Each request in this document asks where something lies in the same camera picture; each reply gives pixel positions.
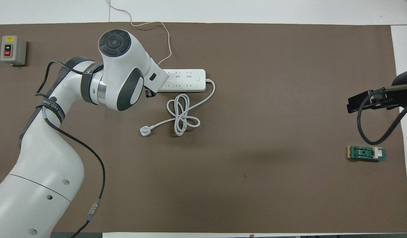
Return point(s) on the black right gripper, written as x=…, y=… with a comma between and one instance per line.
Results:
x=405, y=79

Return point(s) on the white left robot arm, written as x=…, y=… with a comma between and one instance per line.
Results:
x=41, y=172

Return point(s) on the white power strip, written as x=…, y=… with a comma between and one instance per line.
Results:
x=187, y=81

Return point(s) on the brown table mat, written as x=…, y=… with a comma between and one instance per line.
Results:
x=256, y=99

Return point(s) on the green knife switch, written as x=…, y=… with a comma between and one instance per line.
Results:
x=365, y=153

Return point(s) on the grey push-button switch box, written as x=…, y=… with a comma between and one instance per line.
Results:
x=13, y=49

